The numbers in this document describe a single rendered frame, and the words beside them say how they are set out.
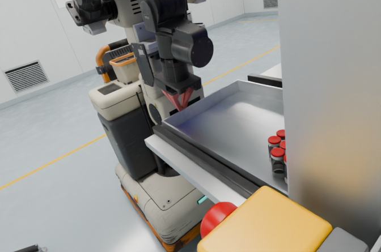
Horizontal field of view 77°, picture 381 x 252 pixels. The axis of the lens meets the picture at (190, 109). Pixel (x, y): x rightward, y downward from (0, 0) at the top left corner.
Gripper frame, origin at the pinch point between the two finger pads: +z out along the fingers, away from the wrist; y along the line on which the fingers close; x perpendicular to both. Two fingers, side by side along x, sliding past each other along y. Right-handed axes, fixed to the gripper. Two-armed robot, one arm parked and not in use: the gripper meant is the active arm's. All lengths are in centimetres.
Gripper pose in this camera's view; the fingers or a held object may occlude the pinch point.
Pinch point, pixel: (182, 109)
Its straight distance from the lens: 59.7
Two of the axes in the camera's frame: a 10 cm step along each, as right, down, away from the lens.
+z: 1.2, 8.1, 5.8
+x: 7.8, -4.4, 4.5
